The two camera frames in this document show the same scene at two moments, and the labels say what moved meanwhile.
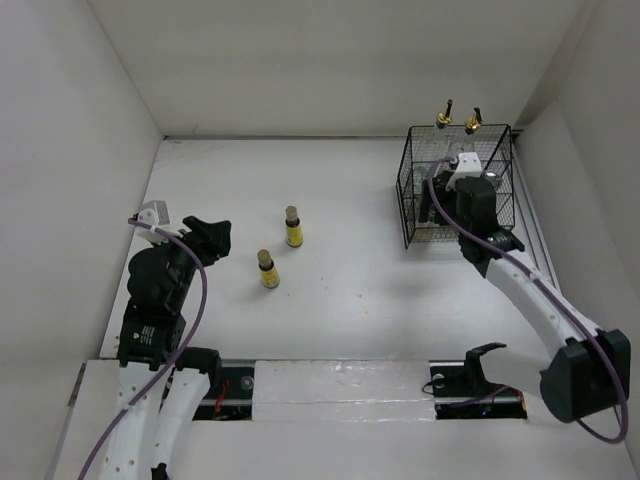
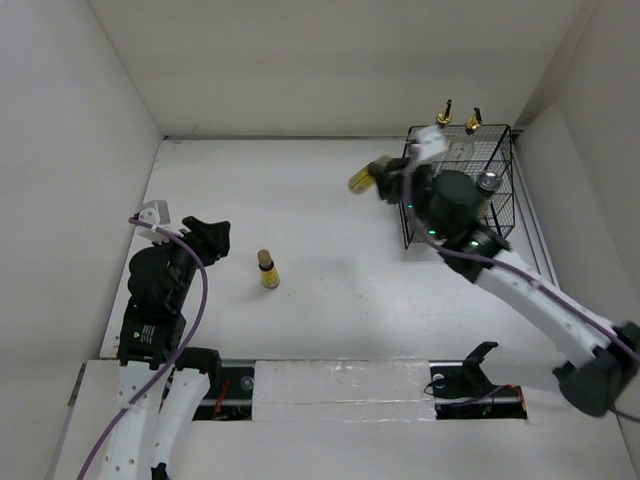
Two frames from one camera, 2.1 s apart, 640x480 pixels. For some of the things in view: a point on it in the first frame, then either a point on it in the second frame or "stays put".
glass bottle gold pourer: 444,118 stays put
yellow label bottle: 294,233 to 361,181
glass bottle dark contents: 474,121 stays put
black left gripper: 212,237 stays put
